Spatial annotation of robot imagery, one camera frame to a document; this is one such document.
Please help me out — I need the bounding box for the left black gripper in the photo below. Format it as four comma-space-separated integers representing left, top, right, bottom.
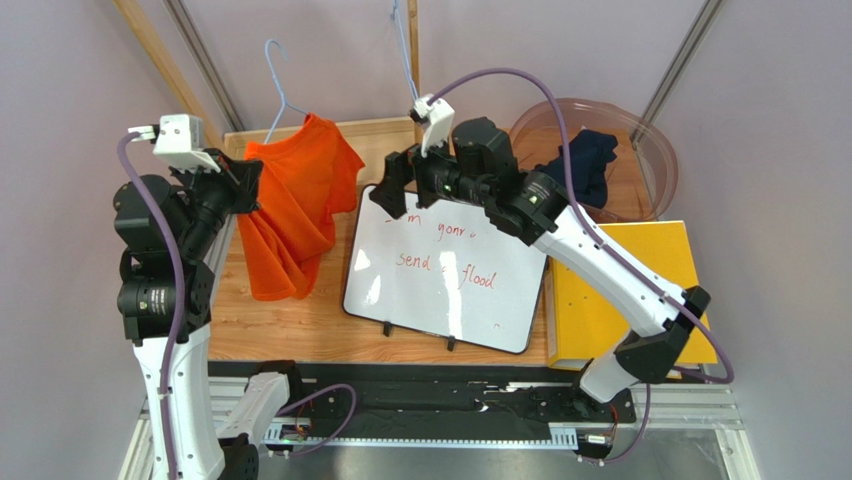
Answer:
166, 148, 262, 261

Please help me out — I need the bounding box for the orange t shirt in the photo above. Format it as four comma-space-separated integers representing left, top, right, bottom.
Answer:
237, 113, 364, 301

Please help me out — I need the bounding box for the light blue wire hanger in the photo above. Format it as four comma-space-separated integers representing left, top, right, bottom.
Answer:
390, 0, 419, 101

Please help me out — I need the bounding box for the navy blue t shirt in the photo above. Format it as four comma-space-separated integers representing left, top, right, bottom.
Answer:
568, 129, 618, 209

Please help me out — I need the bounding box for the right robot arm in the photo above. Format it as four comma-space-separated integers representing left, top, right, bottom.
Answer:
369, 117, 711, 403

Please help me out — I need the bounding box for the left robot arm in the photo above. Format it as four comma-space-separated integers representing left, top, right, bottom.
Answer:
113, 154, 301, 479

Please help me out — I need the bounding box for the white dry erase board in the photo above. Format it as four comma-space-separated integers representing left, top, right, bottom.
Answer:
342, 184, 547, 354

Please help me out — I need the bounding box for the transparent plastic basin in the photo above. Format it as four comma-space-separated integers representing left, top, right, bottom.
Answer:
509, 98, 679, 223

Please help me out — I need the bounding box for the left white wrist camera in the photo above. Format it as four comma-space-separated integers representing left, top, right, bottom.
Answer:
127, 114, 221, 173

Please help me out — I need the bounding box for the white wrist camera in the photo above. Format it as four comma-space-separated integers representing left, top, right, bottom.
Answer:
127, 114, 221, 173
409, 94, 455, 157

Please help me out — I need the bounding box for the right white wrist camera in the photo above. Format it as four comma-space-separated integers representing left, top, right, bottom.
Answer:
409, 94, 455, 157

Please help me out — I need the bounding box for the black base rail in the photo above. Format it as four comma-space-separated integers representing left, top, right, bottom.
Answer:
136, 359, 747, 461

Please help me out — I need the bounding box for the aluminium frame post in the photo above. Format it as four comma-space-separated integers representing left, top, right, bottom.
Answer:
641, 0, 727, 125

